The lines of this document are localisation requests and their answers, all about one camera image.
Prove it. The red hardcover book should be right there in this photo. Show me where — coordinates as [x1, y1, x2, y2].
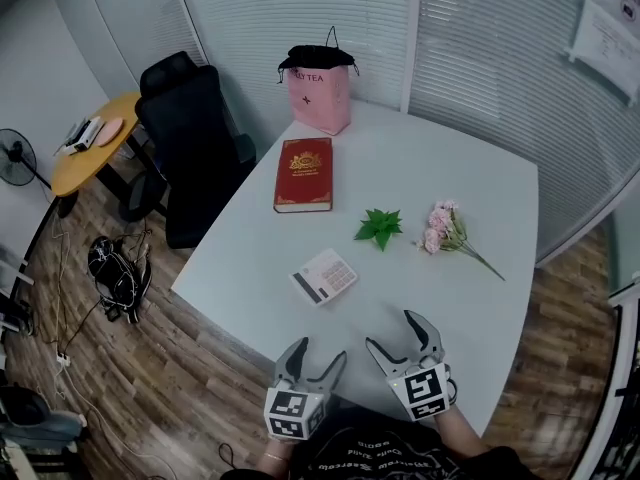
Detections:
[272, 136, 335, 214]

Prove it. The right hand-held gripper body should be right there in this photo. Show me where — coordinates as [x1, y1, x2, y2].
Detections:
[386, 359, 459, 423]

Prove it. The person's left forearm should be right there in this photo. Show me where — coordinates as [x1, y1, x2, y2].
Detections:
[256, 437, 297, 475]

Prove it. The pink paper bag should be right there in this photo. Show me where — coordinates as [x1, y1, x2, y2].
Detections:
[286, 25, 352, 137]

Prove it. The person's black printed shirt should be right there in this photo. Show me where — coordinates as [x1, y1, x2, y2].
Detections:
[288, 406, 544, 480]

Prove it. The black looped cable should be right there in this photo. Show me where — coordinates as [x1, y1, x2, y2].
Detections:
[217, 442, 244, 472]

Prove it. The black drawstring pouch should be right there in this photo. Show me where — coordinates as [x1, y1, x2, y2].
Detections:
[276, 44, 360, 85]

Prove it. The blue-grey seat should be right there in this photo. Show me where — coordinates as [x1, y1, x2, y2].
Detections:
[0, 385, 89, 452]

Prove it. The small green plant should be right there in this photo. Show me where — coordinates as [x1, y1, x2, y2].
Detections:
[353, 208, 404, 253]

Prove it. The round wooden side table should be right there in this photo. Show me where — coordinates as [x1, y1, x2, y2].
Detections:
[51, 91, 166, 222]

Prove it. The black standing fan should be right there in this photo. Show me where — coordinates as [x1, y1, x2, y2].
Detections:
[0, 127, 54, 192]

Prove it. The black metal railing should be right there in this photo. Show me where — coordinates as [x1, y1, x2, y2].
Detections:
[593, 287, 640, 480]

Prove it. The black backpack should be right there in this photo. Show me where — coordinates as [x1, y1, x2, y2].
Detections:
[87, 235, 153, 325]

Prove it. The white floor cable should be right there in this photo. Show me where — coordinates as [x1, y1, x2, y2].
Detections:
[52, 217, 201, 480]

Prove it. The white card with pink print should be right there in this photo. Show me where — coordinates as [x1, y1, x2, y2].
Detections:
[288, 247, 360, 308]

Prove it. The person's right forearm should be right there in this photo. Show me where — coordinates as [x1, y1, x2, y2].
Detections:
[431, 409, 490, 460]

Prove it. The pink round pad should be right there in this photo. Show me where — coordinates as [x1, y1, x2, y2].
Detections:
[93, 116, 124, 148]

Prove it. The pink flower bouquet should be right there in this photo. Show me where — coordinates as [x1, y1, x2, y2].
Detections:
[412, 198, 507, 282]

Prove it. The black floor cable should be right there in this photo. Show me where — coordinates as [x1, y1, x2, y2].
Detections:
[59, 297, 109, 357]

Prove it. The white wall notice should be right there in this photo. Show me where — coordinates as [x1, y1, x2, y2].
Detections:
[564, 0, 640, 107]

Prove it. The white desktop device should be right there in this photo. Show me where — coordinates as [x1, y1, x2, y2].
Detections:
[54, 116, 105, 157]

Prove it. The black office chair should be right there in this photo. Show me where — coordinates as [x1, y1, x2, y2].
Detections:
[134, 50, 258, 251]

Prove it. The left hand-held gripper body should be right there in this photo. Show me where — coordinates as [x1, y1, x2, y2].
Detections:
[263, 378, 332, 442]

